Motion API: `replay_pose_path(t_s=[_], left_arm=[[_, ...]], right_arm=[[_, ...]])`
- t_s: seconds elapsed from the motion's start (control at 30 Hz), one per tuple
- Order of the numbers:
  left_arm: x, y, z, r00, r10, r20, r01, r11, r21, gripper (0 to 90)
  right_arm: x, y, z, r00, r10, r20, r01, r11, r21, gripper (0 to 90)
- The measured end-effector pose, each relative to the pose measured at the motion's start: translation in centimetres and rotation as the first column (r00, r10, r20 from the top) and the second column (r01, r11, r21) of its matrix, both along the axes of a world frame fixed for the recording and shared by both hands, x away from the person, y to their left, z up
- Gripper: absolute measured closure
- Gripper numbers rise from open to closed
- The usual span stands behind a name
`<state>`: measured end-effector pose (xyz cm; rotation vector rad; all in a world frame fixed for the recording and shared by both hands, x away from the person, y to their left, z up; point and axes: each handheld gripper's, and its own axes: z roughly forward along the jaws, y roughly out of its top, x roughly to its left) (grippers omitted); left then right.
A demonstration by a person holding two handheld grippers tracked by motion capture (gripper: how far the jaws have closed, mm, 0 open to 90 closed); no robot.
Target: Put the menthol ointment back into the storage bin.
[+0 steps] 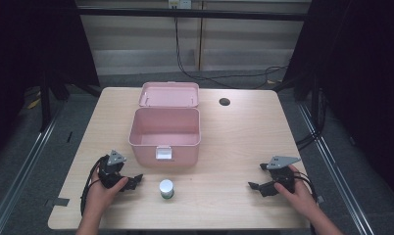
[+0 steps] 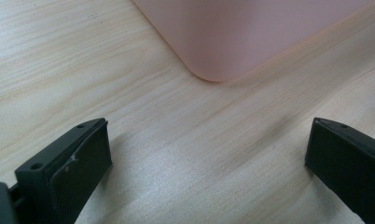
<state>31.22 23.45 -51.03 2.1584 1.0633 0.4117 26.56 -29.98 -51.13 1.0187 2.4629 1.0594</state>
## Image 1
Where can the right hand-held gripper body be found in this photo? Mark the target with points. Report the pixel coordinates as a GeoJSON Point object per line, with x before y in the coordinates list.
{"type": "Point", "coordinates": [283, 176]}

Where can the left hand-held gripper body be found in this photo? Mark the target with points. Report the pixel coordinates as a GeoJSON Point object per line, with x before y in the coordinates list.
{"type": "Point", "coordinates": [110, 169]}

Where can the small white-capped green bottle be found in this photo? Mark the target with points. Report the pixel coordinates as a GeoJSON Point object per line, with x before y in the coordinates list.
{"type": "Point", "coordinates": [166, 188]}

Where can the pink plastic storage box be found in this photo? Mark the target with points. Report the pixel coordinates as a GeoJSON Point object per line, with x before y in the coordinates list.
{"type": "Point", "coordinates": [165, 130]}

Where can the person's right hand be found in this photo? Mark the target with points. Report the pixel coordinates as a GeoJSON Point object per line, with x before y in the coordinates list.
{"type": "Point", "coordinates": [299, 197]}

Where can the person's left hand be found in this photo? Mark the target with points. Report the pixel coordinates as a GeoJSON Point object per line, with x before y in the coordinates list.
{"type": "Point", "coordinates": [97, 197]}

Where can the grey tape strip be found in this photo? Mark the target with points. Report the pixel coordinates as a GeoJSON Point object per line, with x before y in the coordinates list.
{"type": "Point", "coordinates": [58, 202]}

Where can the black metal stand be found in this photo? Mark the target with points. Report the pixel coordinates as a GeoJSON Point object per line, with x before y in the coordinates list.
{"type": "Point", "coordinates": [45, 104]}

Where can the yellow floor tape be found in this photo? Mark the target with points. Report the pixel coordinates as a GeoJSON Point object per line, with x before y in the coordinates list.
{"type": "Point", "coordinates": [33, 103]}

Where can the black curtain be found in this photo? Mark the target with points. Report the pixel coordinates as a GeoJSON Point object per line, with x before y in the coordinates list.
{"type": "Point", "coordinates": [361, 65]}
{"type": "Point", "coordinates": [31, 42]}

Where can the black horizontal metal bar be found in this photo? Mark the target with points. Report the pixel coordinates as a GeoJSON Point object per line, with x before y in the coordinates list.
{"type": "Point", "coordinates": [191, 14]}

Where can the aluminium floor rail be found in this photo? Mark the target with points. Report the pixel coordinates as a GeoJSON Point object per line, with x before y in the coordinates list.
{"type": "Point", "coordinates": [335, 176]}
{"type": "Point", "coordinates": [18, 173]}

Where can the white wall socket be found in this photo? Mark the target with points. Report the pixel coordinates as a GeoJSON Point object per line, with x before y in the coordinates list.
{"type": "Point", "coordinates": [179, 3]}

